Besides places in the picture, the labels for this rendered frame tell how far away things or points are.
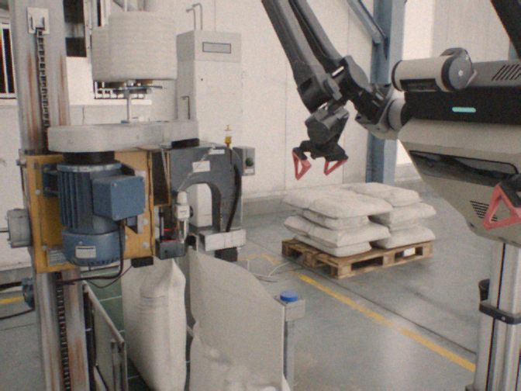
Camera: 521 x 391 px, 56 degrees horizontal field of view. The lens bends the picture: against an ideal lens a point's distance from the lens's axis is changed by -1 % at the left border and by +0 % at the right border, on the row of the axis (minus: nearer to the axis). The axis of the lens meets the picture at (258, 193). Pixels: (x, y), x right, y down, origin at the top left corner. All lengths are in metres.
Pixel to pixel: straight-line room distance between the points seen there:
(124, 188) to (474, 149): 0.77
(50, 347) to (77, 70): 2.40
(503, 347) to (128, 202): 1.02
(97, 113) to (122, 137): 2.97
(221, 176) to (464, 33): 7.61
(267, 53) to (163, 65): 5.12
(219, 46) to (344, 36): 2.27
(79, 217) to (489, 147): 0.92
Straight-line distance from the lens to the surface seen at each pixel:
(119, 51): 1.24
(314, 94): 1.18
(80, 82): 3.64
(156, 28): 1.23
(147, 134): 1.30
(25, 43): 1.42
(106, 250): 1.23
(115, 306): 2.81
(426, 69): 1.07
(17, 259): 4.26
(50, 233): 1.41
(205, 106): 5.24
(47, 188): 1.37
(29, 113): 1.42
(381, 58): 7.36
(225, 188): 1.54
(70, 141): 1.17
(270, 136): 6.35
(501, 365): 1.49
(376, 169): 7.40
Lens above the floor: 1.49
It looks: 11 degrees down
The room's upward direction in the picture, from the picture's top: straight up
